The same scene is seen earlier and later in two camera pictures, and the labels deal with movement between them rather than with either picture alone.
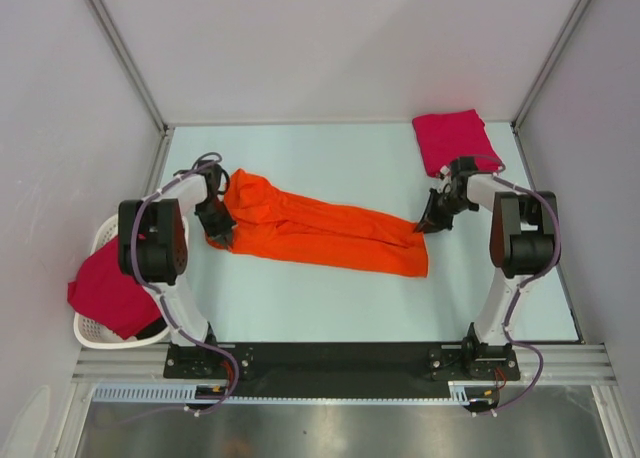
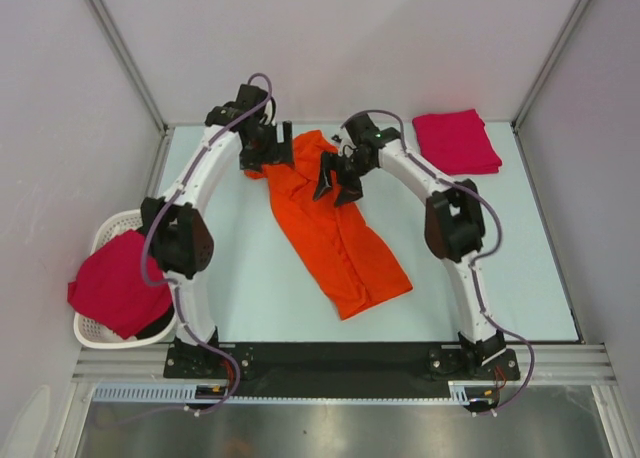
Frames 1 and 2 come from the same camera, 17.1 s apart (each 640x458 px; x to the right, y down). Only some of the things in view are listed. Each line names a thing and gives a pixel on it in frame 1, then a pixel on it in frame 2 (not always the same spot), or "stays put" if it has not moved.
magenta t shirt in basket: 102,291 stays put
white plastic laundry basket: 93,334 stays put
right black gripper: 433,221 → 351,191
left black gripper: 223,230 → 278,153
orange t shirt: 272,222 → 346,249
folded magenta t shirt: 446,137 stays put
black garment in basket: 158,325 stays put
